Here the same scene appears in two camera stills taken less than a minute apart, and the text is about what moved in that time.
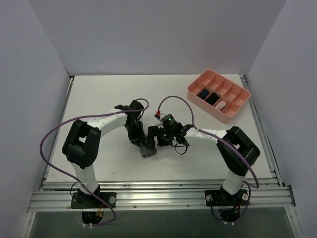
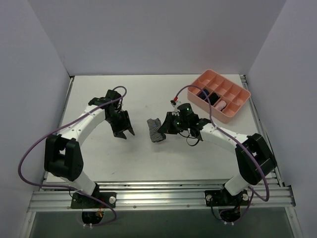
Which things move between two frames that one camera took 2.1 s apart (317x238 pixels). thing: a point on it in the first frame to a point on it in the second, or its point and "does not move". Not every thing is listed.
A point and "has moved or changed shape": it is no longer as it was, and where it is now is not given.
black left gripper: (138, 140) to (121, 124)
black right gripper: (156, 135) to (170, 123)
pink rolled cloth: (220, 105) does not move
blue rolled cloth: (204, 93) does not move
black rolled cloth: (212, 98) does not move
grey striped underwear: (146, 152) has moved or changed shape
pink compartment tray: (217, 95) does not move
